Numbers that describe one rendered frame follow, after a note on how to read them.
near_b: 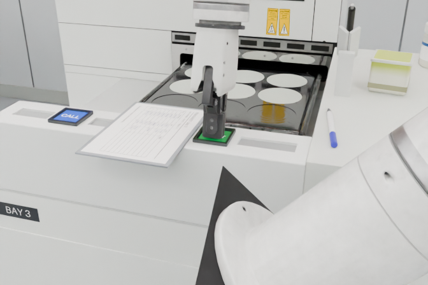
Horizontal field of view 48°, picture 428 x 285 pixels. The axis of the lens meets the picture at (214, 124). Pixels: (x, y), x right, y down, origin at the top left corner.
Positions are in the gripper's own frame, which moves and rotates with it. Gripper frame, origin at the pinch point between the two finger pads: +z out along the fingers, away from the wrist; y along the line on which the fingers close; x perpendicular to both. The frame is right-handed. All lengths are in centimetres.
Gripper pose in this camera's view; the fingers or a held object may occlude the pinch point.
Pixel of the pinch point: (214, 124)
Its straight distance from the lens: 75.1
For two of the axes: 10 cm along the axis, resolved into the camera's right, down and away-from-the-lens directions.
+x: 9.6, 1.2, -2.6
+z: -0.6, 9.7, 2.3
